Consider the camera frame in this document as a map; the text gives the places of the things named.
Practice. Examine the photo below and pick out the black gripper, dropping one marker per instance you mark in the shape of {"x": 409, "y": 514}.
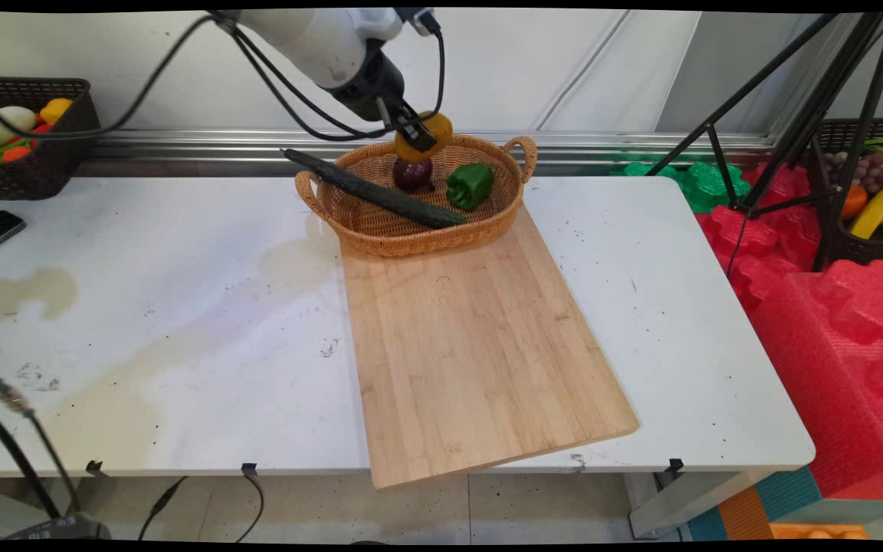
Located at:
{"x": 369, "y": 84}

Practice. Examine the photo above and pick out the round orange fruit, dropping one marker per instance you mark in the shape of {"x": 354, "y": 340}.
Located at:
{"x": 435, "y": 130}

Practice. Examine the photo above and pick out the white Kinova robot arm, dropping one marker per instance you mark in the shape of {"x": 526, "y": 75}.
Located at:
{"x": 311, "y": 38}

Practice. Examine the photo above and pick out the dark red onion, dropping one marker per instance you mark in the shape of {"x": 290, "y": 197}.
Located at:
{"x": 412, "y": 175}

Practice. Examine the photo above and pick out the long dark green cucumber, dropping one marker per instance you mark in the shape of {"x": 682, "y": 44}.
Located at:
{"x": 372, "y": 192}

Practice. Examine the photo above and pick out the green bell pepper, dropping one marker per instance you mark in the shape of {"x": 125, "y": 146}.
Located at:
{"x": 471, "y": 185}

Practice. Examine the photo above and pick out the light bamboo cutting board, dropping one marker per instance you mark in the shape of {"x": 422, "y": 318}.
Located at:
{"x": 472, "y": 345}

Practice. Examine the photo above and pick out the green foam piece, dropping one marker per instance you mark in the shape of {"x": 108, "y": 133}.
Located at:
{"x": 706, "y": 188}

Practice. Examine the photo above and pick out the yellow toy fruit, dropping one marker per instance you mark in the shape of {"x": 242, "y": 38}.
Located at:
{"x": 56, "y": 110}

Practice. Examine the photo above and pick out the red toy fruit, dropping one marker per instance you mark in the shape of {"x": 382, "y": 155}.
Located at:
{"x": 41, "y": 132}

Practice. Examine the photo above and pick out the black plastic basket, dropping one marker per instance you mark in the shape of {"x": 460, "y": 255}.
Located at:
{"x": 43, "y": 172}
{"x": 871, "y": 249}

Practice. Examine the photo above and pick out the red foam sheet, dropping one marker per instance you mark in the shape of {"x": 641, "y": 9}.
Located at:
{"x": 763, "y": 245}

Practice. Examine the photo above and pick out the black table edge clip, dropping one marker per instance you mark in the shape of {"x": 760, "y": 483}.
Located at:
{"x": 94, "y": 467}
{"x": 249, "y": 468}
{"x": 675, "y": 464}

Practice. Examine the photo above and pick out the small orange toy vegetable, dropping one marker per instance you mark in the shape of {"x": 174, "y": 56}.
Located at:
{"x": 16, "y": 153}

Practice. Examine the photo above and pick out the pale white toy vegetable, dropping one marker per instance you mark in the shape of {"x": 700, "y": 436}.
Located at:
{"x": 1, "y": 124}

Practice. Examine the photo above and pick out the black tripod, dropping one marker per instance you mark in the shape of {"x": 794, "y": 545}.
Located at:
{"x": 817, "y": 115}

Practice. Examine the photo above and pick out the orange toy fruit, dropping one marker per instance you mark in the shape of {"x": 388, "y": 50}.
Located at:
{"x": 854, "y": 201}

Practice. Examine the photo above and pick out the white table leg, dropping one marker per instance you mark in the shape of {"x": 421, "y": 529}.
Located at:
{"x": 679, "y": 502}

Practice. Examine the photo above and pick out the purple toy grapes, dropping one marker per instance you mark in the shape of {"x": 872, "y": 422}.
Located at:
{"x": 871, "y": 170}

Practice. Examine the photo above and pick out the yellow toy banana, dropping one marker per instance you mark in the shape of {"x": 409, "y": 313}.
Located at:
{"x": 874, "y": 211}

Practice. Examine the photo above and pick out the large red foam block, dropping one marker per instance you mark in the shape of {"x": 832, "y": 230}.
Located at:
{"x": 840, "y": 368}

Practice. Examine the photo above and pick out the teal and orange floor mat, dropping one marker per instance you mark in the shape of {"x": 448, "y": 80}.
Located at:
{"x": 756, "y": 510}

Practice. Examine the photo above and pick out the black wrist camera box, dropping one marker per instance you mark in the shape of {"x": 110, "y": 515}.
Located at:
{"x": 416, "y": 19}

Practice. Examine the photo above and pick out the aluminium wall rail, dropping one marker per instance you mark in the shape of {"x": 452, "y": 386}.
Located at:
{"x": 257, "y": 146}

